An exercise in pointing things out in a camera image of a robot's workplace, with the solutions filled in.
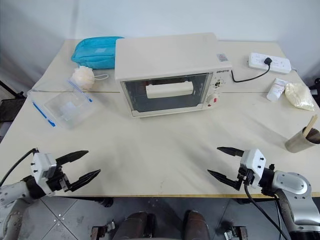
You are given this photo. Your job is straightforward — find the black stand beside table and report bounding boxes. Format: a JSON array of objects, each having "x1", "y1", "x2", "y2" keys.
[{"x1": 0, "y1": 79, "x2": 26, "y2": 124}]

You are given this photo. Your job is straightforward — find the dark rounded shape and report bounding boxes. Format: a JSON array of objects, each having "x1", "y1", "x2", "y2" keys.
[
  {"x1": 120, "y1": 210, "x2": 156, "y2": 240},
  {"x1": 183, "y1": 209, "x2": 210, "y2": 240}
]

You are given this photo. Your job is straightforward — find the white toaster oven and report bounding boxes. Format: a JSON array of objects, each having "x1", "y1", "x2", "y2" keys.
[{"x1": 114, "y1": 32, "x2": 233, "y2": 119}]

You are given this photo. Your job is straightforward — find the clear plastic container blue clips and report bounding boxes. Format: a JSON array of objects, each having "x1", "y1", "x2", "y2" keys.
[{"x1": 26, "y1": 78, "x2": 94, "y2": 129}]

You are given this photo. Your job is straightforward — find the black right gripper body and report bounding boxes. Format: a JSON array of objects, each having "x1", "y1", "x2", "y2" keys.
[{"x1": 235, "y1": 166, "x2": 253, "y2": 192}]

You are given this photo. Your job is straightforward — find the dark object beside table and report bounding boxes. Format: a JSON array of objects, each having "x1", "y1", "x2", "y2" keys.
[{"x1": 308, "y1": 76, "x2": 320, "y2": 101}]

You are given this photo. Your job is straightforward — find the glass oven door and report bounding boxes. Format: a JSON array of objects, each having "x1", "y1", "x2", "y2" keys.
[{"x1": 120, "y1": 72, "x2": 210, "y2": 114}]

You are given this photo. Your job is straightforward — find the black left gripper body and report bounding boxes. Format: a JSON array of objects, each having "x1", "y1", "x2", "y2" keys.
[{"x1": 46, "y1": 164, "x2": 73, "y2": 195}]

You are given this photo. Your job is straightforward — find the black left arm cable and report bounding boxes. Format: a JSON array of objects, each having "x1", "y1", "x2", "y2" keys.
[{"x1": 0, "y1": 147, "x2": 39, "y2": 186}]

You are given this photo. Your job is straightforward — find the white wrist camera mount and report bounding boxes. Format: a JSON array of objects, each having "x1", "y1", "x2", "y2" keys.
[
  {"x1": 30, "y1": 149, "x2": 59, "y2": 196},
  {"x1": 239, "y1": 148, "x2": 267, "y2": 189}
]

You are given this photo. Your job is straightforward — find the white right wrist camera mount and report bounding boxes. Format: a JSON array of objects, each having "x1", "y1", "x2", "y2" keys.
[{"x1": 239, "y1": 148, "x2": 267, "y2": 189}]

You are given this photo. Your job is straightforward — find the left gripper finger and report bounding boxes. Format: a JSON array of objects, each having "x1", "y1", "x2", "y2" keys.
[
  {"x1": 55, "y1": 150, "x2": 90, "y2": 167},
  {"x1": 65, "y1": 168, "x2": 102, "y2": 193}
]

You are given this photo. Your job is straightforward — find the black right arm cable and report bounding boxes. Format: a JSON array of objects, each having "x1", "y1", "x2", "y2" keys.
[{"x1": 242, "y1": 182, "x2": 291, "y2": 240}]

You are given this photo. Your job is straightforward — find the white oven door handle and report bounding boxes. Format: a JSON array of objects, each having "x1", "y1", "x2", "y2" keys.
[{"x1": 145, "y1": 81, "x2": 195, "y2": 99}]

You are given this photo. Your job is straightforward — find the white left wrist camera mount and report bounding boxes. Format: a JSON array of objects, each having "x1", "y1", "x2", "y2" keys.
[{"x1": 30, "y1": 149, "x2": 59, "y2": 196}]

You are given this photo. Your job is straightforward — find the plastic bag of pale powder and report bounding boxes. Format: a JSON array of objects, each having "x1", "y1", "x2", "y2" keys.
[{"x1": 284, "y1": 82, "x2": 317, "y2": 112}]

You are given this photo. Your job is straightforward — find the pale mesh bath sponge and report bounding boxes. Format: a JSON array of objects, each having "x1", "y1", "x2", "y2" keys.
[{"x1": 72, "y1": 66, "x2": 110, "y2": 89}]

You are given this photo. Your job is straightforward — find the table leg caster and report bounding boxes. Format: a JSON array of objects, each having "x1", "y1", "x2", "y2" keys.
[
  {"x1": 90, "y1": 219, "x2": 119, "y2": 240},
  {"x1": 223, "y1": 224, "x2": 249, "y2": 240}
]

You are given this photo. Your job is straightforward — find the black power cable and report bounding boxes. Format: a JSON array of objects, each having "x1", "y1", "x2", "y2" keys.
[{"x1": 230, "y1": 62, "x2": 271, "y2": 84}]

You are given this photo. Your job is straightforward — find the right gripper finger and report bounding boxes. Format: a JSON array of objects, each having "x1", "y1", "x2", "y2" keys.
[
  {"x1": 207, "y1": 169, "x2": 239, "y2": 191},
  {"x1": 216, "y1": 146, "x2": 245, "y2": 158}
]

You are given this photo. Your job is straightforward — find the wooden chopstick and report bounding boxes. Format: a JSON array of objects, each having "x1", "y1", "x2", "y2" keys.
[{"x1": 303, "y1": 115, "x2": 319, "y2": 138}]

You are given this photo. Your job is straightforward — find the blue fabric pouch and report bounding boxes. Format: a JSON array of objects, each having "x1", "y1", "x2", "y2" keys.
[{"x1": 71, "y1": 36, "x2": 125, "y2": 70}]

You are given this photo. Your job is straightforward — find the white cream tube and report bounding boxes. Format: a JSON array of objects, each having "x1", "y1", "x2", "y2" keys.
[{"x1": 266, "y1": 77, "x2": 289, "y2": 102}]

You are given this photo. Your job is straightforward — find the metal cylinder cup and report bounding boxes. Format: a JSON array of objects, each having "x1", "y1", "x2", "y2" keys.
[{"x1": 285, "y1": 126, "x2": 320, "y2": 154}]

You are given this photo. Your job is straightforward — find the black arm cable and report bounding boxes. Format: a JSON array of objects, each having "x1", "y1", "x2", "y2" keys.
[
  {"x1": 242, "y1": 182, "x2": 291, "y2": 240},
  {"x1": 0, "y1": 147, "x2": 39, "y2": 186}
]

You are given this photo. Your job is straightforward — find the white power strip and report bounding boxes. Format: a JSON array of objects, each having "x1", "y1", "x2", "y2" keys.
[{"x1": 248, "y1": 51, "x2": 292, "y2": 75}]

